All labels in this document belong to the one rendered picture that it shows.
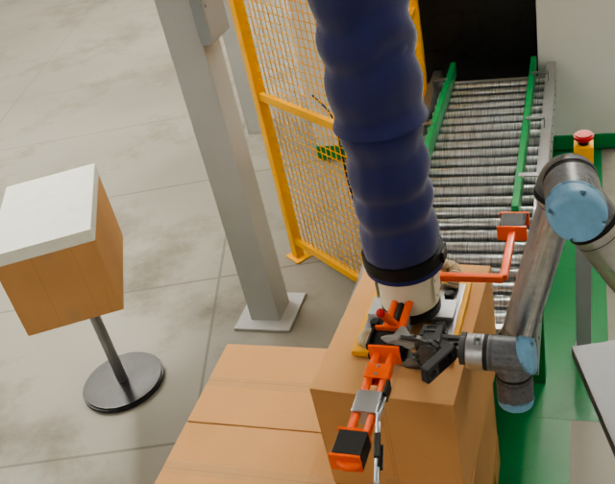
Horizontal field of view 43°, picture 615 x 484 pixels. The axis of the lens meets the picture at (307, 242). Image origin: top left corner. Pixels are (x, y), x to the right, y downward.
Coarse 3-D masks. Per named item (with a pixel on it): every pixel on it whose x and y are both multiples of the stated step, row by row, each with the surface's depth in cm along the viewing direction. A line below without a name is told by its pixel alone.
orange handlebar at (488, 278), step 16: (512, 240) 226; (448, 272) 220; (400, 320) 207; (368, 368) 193; (384, 368) 192; (368, 384) 190; (384, 384) 189; (352, 416) 182; (368, 416) 181; (336, 464) 172; (352, 464) 170
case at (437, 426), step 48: (480, 288) 234; (336, 336) 229; (336, 384) 212; (432, 384) 205; (480, 384) 234; (336, 432) 220; (384, 432) 213; (432, 432) 206; (480, 432) 237; (336, 480) 233; (384, 480) 225; (432, 480) 218
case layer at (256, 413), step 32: (224, 352) 295; (256, 352) 292; (288, 352) 288; (320, 352) 284; (224, 384) 280; (256, 384) 277; (288, 384) 274; (192, 416) 270; (224, 416) 267; (256, 416) 264; (288, 416) 261; (192, 448) 257; (224, 448) 255; (256, 448) 252; (288, 448) 249; (320, 448) 247; (480, 448) 241; (160, 480) 249; (192, 480) 246; (224, 480) 244; (256, 480) 241; (288, 480) 239; (320, 480) 236; (480, 480) 241
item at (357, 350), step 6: (372, 300) 236; (366, 312) 232; (366, 318) 229; (372, 318) 228; (378, 318) 227; (366, 324) 226; (372, 324) 222; (378, 324) 222; (360, 330) 225; (354, 348) 220; (360, 348) 219; (354, 354) 219; (360, 354) 218; (366, 354) 218
